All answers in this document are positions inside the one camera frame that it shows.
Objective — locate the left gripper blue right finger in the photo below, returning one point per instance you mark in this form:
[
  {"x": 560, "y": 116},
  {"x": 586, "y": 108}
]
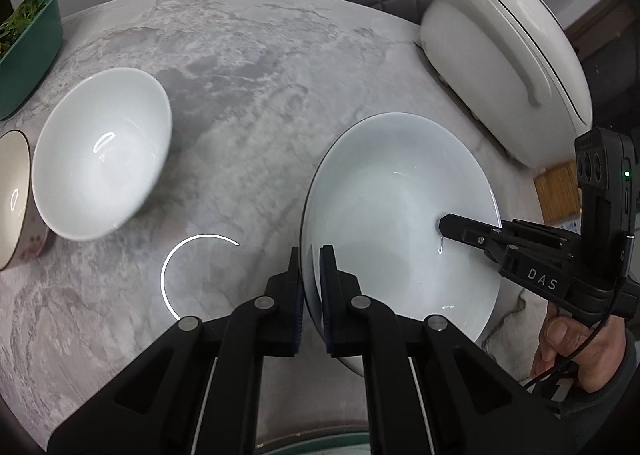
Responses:
[{"x": 337, "y": 290}]

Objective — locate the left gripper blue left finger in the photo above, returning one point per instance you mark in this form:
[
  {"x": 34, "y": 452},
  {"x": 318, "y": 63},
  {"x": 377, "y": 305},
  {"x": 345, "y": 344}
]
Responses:
[{"x": 285, "y": 316}]

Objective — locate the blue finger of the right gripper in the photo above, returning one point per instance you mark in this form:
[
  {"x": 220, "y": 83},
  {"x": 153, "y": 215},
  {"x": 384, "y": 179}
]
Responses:
[{"x": 473, "y": 233}]

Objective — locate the large white bowl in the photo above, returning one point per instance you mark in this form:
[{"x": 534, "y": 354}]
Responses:
[{"x": 377, "y": 198}]

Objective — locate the small white bowl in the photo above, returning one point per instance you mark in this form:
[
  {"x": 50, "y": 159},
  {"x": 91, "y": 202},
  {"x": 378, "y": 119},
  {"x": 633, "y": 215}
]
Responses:
[{"x": 101, "y": 152}]

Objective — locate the cream bowl red flowers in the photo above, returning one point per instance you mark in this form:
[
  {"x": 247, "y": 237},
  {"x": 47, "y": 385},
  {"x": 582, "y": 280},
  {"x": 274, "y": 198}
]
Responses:
[{"x": 23, "y": 233}]

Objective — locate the person's right hand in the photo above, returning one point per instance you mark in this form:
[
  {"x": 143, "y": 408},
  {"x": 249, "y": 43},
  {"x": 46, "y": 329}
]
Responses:
[{"x": 597, "y": 363}]

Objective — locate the blue white small carton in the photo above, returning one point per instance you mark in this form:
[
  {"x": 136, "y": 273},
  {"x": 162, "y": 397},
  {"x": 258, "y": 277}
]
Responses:
[{"x": 572, "y": 225}]

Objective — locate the wooden board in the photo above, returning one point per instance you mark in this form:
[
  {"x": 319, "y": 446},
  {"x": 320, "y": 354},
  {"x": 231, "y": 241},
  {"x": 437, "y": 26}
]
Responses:
[{"x": 558, "y": 194}]

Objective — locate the white dish cloth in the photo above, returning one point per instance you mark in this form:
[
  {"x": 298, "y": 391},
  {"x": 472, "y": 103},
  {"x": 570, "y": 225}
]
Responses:
[{"x": 506, "y": 342}]

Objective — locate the white purple rice cooker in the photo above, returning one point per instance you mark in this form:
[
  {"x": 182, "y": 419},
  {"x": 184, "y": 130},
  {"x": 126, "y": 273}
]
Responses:
[{"x": 512, "y": 65}]

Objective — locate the teal basin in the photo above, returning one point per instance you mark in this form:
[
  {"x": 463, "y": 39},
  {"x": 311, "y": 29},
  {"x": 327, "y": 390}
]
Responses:
[{"x": 30, "y": 57}]

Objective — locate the green leafy vegetables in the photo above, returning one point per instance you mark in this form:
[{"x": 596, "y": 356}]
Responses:
[{"x": 16, "y": 24}]

